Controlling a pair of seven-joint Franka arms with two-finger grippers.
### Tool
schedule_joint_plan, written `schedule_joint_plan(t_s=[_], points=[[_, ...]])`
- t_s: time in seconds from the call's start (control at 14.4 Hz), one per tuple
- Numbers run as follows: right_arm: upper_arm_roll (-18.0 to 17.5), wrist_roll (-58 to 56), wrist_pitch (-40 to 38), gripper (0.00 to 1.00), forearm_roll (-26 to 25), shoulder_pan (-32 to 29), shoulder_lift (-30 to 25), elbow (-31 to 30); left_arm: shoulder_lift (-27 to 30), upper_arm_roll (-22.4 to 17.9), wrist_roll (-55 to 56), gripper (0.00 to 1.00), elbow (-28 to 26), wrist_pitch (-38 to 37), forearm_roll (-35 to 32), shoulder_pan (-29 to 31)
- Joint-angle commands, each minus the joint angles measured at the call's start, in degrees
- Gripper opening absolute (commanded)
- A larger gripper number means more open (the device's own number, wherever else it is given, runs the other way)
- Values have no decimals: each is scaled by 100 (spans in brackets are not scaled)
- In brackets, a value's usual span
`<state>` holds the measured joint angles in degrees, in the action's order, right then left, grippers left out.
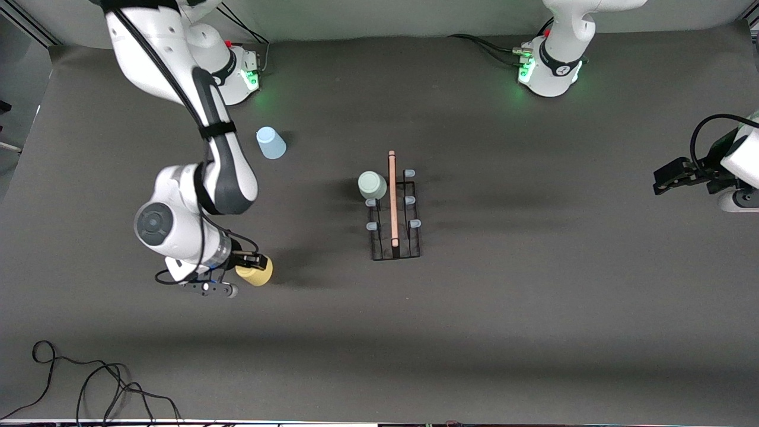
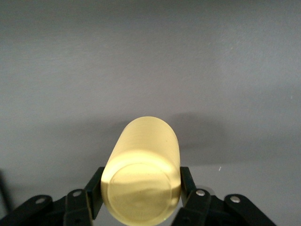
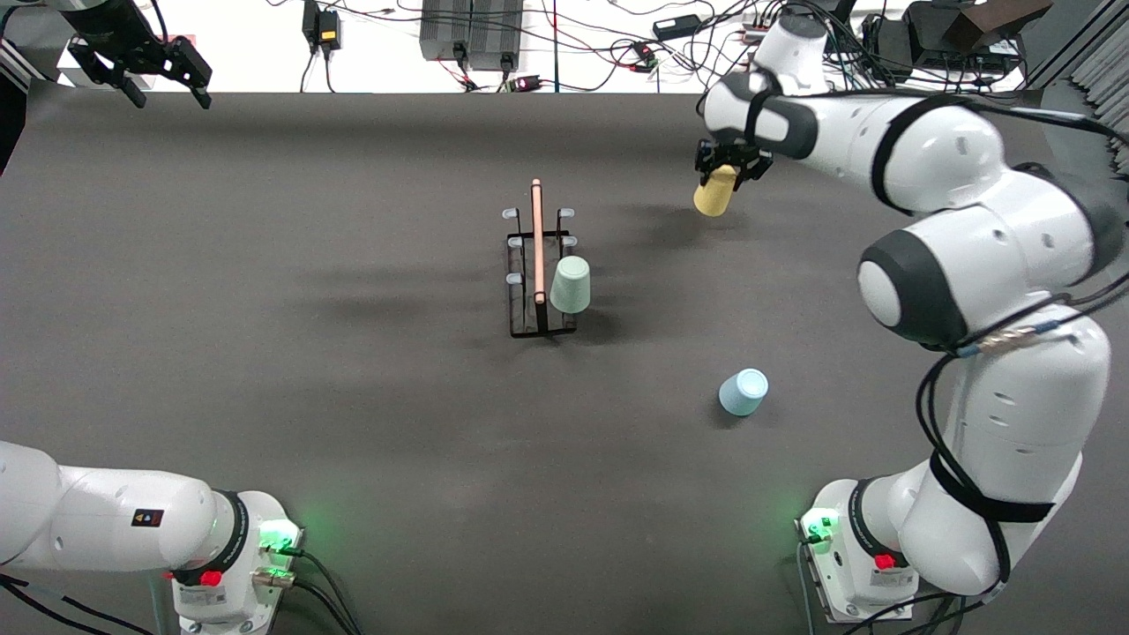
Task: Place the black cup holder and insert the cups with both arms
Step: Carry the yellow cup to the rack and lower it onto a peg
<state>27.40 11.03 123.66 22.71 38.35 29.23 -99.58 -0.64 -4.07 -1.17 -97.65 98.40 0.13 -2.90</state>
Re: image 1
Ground yellow plastic cup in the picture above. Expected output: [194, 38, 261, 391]
[235, 255, 274, 287]

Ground pale green plastic cup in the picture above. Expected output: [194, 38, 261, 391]
[358, 171, 388, 201]

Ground black wire cup holder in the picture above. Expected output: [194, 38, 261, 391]
[365, 150, 422, 262]

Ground light blue plastic cup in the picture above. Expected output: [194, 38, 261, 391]
[256, 126, 287, 160]

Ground dark grey table mat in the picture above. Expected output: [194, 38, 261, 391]
[0, 21, 759, 423]

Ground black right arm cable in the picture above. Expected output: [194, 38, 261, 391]
[110, 6, 261, 285]

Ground loose black tangled cable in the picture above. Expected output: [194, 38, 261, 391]
[0, 340, 184, 427]

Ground black right base cables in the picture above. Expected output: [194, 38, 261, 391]
[215, 3, 272, 75]

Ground black base cables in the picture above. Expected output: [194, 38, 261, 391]
[215, 3, 272, 75]
[447, 18, 555, 67]

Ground black left base cables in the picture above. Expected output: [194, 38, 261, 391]
[447, 18, 555, 67]

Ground black frame rail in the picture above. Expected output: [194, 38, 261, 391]
[0, 7, 61, 48]

